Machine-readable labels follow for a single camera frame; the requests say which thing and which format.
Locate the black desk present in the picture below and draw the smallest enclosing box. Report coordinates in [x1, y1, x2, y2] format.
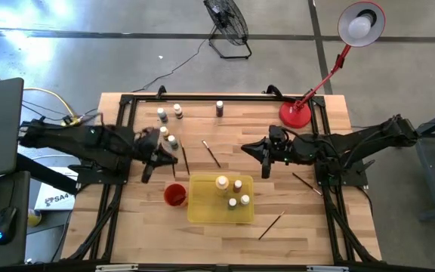
[0, 169, 32, 265]

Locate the yellow power plug block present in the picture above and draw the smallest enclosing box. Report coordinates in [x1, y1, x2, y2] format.
[60, 115, 85, 128]

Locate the black lever handle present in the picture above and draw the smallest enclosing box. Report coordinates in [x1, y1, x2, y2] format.
[356, 159, 376, 175]

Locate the red desk lamp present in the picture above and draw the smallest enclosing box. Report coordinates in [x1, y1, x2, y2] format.
[279, 1, 387, 129]

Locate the white cable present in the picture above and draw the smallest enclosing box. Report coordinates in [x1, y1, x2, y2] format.
[31, 153, 85, 162]

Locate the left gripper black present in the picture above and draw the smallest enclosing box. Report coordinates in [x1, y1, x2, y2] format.
[134, 127, 179, 185]

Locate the small yellow container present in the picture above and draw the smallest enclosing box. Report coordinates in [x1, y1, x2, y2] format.
[26, 209, 43, 227]

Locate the yellow translucent plastic bin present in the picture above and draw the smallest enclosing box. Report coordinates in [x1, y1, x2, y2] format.
[187, 173, 255, 224]

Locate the black floor fan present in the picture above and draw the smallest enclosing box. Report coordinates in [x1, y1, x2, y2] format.
[203, 0, 253, 60]

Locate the black computer mouse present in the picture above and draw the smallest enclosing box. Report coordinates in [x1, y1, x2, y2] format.
[0, 206, 18, 246]

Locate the large yellow paint bottle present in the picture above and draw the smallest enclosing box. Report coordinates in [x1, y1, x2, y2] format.
[214, 175, 230, 197]

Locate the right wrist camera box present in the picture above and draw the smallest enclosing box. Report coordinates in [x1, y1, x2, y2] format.
[268, 125, 287, 143]

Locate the red plastic cup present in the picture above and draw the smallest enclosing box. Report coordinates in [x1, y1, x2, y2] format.
[163, 183, 188, 208]

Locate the black fan power cable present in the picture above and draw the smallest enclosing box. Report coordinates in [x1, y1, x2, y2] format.
[131, 24, 217, 94]

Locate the blue-grey metal table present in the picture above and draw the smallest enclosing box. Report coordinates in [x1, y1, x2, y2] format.
[390, 101, 435, 224]

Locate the yellow extension cable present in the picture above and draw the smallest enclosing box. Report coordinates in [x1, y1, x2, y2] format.
[0, 60, 79, 129]

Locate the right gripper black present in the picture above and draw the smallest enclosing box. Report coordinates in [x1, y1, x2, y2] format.
[240, 136, 302, 180]

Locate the white printed box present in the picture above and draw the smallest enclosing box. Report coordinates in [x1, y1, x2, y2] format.
[33, 165, 79, 212]

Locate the silver metal bracket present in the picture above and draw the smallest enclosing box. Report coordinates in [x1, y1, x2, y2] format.
[95, 264, 139, 272]
[307, 265, 350, 272]

